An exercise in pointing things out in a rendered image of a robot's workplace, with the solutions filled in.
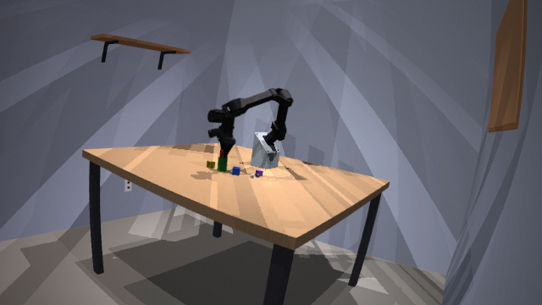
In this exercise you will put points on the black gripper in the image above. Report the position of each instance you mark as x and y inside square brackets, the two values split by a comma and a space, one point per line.
[227, 141]

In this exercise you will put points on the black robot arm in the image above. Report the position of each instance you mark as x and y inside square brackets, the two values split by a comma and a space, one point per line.
[239, 106]

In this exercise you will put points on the green block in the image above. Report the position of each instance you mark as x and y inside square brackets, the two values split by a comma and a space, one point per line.
[222, 168]
[223, 161]

